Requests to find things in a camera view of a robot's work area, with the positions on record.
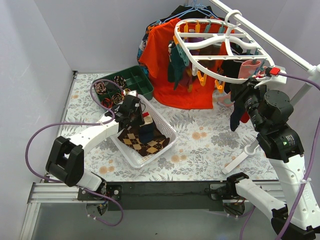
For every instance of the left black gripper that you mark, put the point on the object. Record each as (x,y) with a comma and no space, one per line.
(136,119)

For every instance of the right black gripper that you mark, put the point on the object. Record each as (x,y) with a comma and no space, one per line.
(240,90)

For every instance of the navy beige red sock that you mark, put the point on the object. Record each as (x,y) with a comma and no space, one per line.
(146,131)

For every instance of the white sock clip hanger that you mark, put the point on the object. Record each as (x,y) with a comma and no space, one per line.
(201,42)

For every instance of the navy blue sock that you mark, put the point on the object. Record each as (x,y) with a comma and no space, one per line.
(235,117)

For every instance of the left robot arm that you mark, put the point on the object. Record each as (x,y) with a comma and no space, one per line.
(66,160)

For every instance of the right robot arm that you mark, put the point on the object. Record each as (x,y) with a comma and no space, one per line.
(297,217)

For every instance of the brown argyle sock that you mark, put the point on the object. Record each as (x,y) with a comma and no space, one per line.
(129,137)

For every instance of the pink patterned sock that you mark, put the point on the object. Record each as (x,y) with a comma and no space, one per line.
(247,69)

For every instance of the black striped sock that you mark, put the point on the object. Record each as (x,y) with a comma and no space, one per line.
(230,68)

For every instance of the green divided organizer tray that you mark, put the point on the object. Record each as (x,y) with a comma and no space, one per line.
(111,89)

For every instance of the white plastic basket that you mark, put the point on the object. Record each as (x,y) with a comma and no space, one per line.
(133,157)

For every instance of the floral table mat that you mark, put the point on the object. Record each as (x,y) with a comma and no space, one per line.
(205,143)

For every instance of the orange t-shirt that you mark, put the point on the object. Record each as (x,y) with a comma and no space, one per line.
(156,58)

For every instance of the teal green sock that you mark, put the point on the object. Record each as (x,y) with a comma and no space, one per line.
(177,71)

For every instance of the dark patterned shirt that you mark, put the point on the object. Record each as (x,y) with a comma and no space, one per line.
(143,42)

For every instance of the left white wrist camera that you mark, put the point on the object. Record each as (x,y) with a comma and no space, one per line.
(130,93)

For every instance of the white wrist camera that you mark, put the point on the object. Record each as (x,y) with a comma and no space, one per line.
(272,77)
(130,93)

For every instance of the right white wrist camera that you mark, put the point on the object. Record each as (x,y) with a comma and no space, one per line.
(272,77)

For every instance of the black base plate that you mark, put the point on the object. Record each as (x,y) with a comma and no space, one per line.
(169,195)

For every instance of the blue wire hanger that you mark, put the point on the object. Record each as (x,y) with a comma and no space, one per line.
(196,11)

